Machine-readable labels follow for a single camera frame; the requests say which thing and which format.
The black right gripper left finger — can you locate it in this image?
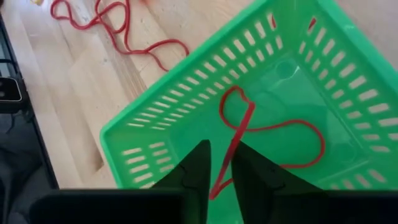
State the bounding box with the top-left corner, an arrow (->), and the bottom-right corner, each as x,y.
151,139 -> 213,224

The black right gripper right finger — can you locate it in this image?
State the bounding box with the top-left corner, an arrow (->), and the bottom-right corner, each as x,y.
231,141 -> 327,224

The red rubber band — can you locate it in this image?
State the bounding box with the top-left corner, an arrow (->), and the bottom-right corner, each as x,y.
208,85 -> 326,201
50,0 -> 190,73

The green plastic basket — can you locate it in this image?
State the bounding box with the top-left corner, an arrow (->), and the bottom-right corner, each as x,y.
99,0 -> 398,224

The black aluminium table frame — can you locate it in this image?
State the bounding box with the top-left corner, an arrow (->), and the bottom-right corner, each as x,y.
0,12 -> 60,190

